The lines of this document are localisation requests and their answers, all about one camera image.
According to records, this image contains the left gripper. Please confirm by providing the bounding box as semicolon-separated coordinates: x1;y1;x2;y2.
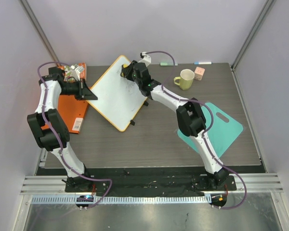
61;78;98;101

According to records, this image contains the whiteboard with orange frame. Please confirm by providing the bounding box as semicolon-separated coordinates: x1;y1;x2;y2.
88;55;147;132

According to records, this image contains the yellow bone-shaped eraser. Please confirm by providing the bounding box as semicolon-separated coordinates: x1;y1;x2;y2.
120;64;129;77

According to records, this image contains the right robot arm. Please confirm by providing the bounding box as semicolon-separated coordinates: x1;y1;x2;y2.
120;61;229;190

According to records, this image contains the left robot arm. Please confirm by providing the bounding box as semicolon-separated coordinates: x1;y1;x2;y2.
27;67;98;192

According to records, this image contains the orange folder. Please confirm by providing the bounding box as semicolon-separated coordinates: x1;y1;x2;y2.
46;95;89;134

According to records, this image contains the orange illustrated book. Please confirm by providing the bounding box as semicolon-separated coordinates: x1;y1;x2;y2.
59;63;87;82

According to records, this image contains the green eraser bar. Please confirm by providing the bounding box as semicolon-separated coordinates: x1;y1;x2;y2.
160;62;178;66

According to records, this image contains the yellow-green mug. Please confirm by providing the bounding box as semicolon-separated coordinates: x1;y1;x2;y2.
173;69;195;90

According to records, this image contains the blue marker pen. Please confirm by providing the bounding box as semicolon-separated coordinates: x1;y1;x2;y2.
194;62;212;65

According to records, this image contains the pink cube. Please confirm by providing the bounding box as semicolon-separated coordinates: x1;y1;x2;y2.
194;67;205;81

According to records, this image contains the teal cutting board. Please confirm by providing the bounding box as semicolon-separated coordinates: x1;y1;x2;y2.
177;102;244;158

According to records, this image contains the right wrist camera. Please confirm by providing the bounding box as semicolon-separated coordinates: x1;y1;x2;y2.
139;52;151;67

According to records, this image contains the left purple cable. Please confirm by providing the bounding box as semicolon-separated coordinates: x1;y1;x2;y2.
37;62;113;209

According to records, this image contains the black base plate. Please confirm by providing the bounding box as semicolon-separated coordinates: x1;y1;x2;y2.
66;167;237;197

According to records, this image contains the white slotted cable duct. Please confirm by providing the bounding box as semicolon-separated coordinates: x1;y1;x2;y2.
31;194;211;205

